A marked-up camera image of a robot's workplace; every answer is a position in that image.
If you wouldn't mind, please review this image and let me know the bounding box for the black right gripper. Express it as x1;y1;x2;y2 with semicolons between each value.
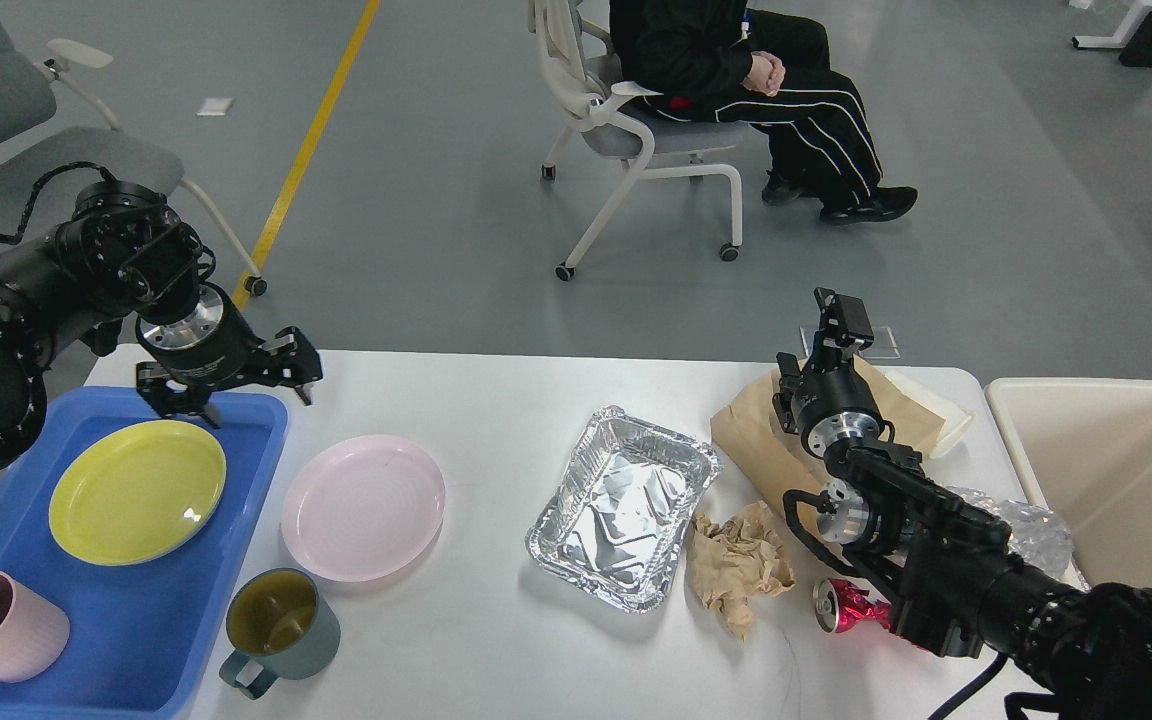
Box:
772;288;885;461

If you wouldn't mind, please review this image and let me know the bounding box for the white paper scrap on floor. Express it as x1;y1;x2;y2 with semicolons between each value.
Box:
196;97;236;118

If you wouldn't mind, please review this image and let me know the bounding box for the crumpled brown paper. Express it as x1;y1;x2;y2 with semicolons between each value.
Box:
687;500;796;642

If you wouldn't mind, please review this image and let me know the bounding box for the dark green mug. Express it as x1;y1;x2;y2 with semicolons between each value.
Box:
219;568;340;700

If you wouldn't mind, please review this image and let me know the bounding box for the grey office chair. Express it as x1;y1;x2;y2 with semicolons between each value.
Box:
0;22;233;241

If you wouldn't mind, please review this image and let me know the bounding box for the white wheeled chair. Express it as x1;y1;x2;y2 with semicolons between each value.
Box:
526;1;750;281

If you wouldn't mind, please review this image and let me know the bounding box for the crushed red can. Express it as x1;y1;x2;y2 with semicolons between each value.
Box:
812;578;890;634

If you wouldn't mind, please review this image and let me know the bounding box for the person in black tracksuit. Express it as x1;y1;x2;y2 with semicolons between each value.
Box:
609;1;918;225

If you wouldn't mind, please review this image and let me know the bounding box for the beige plastic bin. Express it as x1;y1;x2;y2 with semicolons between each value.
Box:
986;378;1152;588

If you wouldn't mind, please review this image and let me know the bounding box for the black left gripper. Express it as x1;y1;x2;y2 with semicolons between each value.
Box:
134;285;323;429

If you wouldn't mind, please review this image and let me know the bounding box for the blue plastic tray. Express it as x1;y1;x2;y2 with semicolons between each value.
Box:
0;386;288;719

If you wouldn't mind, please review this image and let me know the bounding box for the brown paper bag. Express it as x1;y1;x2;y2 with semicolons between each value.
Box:
710;357;914;518

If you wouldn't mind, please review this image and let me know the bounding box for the clear floor socket cover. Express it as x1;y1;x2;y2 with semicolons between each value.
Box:
799;325;902;363

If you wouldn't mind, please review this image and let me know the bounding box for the pink plate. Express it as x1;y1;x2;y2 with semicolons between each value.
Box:
282;434;445;583

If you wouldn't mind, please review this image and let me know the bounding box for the yellow plate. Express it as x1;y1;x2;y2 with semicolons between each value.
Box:
47;420;227;568

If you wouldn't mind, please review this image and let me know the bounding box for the aluminium foil tray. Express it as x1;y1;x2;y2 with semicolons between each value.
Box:
526;406;723;614

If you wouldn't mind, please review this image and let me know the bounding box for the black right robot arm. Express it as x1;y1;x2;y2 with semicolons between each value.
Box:
772;287;1152;719

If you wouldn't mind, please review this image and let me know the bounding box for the crumpled foil and plastic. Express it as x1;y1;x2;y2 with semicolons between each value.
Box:
948;486;1091;591

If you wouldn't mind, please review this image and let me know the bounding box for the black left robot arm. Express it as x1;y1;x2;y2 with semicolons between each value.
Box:
0;170;323;470

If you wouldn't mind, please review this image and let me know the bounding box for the white foam container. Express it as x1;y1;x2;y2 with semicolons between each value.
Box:
881;369;977;457

